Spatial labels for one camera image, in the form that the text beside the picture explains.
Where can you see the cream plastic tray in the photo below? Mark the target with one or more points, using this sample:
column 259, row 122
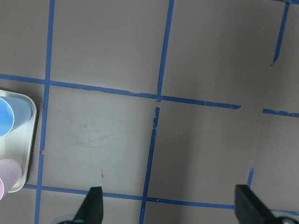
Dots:
column 17, row 144

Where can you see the pink cup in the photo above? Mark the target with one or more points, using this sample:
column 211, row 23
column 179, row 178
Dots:
column 10, row 173

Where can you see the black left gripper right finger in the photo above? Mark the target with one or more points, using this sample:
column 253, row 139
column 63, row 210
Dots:
column 249, row 209

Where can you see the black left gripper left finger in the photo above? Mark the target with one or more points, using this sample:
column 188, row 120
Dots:
column 90, row 211

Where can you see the blue cup far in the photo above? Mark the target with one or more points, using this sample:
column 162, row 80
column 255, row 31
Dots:
column 14, row 112

